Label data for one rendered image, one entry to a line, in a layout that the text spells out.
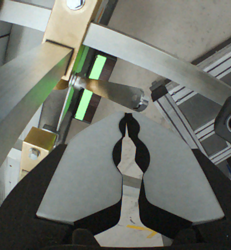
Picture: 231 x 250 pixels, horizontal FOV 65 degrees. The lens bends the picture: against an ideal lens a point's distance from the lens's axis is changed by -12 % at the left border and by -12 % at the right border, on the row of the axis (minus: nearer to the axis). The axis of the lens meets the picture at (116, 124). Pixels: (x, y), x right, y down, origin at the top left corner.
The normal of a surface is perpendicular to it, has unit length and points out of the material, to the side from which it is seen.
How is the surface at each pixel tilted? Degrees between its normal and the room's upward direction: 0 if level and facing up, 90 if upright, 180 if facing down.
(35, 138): 90
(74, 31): 0
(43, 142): 90
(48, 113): 0
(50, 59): 90
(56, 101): 0
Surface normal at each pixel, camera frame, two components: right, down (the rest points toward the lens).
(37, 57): 0.37, -0.79
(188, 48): -0.02, 0.52
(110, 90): -0.86, -0.27
